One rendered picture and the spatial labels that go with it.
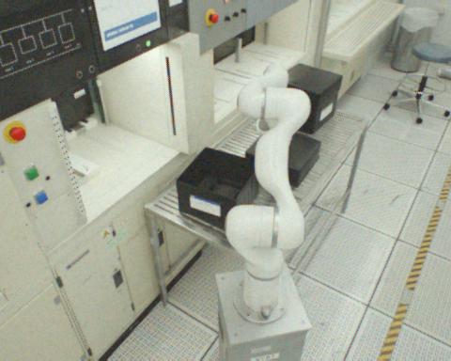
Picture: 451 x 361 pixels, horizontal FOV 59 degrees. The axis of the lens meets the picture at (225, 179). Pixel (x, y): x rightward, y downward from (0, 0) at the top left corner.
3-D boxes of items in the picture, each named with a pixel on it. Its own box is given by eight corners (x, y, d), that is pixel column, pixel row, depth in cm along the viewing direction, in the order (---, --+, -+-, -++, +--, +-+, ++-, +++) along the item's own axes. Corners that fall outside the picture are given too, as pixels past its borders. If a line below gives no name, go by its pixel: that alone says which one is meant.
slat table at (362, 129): (253, 363, 200) (261, 265, 152) (161, 305, 225) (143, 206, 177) (346, 211, 284) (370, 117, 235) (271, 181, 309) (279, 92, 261)
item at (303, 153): (297, 188, 186) (300, 166, 178) (241, 168, 198) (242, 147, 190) (319, 156, 206) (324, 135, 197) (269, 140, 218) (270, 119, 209)
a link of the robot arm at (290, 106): (249, 247, 122) (303, 251, 121) (248, 244, 110) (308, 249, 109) (258, 96, 134) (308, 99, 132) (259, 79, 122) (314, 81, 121)
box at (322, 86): (312, 135, 221) (319, 94, 205) (269, 118, 235) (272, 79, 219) (335, 115, 239) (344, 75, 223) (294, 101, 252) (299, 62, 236)
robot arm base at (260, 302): (295, 318, 134) (302, 285, 123) (240, 328, 131) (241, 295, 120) (278, 273, 149) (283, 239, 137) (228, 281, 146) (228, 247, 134)
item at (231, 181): (177, 211, 175) (174, 180, 164) (206, 175, 194) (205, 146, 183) (235, 230, 165) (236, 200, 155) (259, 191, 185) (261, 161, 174)
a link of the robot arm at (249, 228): (282, 282, 123) (290, 228, 108) (223, 277, 125) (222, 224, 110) (282, 252, 133) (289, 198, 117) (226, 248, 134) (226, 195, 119)
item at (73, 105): (60, 139, 193) (41, 78, 173) (34, 127, 202) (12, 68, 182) (99, 117, 209) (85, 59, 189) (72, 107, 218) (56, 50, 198)
